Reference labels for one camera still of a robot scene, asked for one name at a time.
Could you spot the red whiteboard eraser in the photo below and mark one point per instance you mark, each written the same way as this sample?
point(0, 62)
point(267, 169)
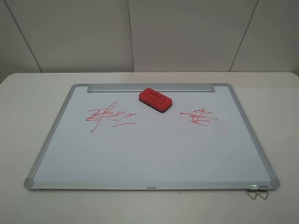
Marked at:
point(155, 100)

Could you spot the white aluminium-framed whiteboard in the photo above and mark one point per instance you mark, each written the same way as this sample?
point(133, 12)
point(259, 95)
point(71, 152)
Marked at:
point(104, 138)

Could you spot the left metal hanging clip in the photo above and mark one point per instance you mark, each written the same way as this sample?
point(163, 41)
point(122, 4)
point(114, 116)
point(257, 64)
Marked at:
point(252, 191)

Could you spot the metal hanging clip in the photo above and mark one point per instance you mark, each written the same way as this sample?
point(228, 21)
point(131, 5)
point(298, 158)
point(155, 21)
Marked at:
point(252, 191)
point(262, 191)

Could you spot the right metal hanging clip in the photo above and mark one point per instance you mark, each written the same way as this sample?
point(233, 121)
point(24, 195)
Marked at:
point(262, 191)

